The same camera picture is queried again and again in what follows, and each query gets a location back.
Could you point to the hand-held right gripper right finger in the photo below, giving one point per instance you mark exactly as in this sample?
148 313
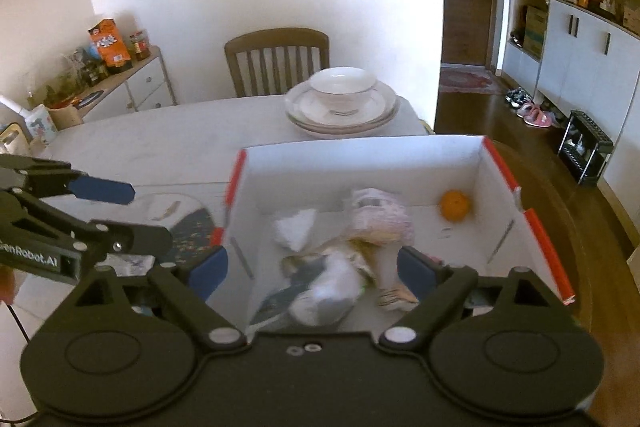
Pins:
416 270

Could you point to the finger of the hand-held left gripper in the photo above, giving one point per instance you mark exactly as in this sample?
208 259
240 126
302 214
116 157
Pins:
102 190
145 239

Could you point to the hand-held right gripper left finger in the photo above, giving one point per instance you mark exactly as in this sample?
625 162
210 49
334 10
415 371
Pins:
212 268

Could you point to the clear printed packet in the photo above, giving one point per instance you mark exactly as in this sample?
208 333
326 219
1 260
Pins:
125 264

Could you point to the beige striped wrapper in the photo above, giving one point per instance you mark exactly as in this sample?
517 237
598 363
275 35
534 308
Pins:
397 298

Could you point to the purple snack packet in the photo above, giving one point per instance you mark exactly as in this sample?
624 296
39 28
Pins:
380 217

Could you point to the orange fruit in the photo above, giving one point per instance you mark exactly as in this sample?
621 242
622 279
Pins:
455 206

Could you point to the white tissue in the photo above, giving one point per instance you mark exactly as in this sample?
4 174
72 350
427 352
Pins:
295 229

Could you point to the grey white snack bag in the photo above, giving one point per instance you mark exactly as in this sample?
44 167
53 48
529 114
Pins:
325 292

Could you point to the red cardboard box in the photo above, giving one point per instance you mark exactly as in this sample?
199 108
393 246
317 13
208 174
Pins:
350 167

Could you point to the crumpled clear plastic wrap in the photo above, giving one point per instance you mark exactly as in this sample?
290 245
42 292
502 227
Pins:
161 208

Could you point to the beige container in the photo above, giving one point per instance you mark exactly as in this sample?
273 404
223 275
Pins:
66 116

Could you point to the white printed cup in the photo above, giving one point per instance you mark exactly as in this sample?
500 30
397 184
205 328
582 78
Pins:
40 124

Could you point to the white drawer sideboard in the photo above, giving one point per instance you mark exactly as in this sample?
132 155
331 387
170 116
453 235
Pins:
145 82

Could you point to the glass bottles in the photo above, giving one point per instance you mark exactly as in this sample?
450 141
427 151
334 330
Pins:
82 69

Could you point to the orange snack box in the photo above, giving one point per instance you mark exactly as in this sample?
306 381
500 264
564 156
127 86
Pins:
110 44

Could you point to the red lidded jar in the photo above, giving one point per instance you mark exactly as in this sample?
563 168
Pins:
139 46

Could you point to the white gold-rimmed plate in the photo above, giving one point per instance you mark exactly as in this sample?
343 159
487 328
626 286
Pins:
345 133
385 104

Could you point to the white gold-rimmed bowl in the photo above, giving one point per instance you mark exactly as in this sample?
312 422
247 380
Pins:
342 89

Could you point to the patterned floor rug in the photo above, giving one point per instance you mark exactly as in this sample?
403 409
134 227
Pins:
467 81

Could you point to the pink shoes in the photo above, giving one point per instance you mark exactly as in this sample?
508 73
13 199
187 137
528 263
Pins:
537 114

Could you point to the dark shoes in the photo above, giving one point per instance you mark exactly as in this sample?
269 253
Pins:
516 98

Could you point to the black metal rack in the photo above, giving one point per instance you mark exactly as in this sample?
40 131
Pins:
585 147

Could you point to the wooden chair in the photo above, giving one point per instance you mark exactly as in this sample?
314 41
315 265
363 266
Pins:
275 57

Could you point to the brown cardboard box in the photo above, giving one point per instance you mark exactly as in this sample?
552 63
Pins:
535 32

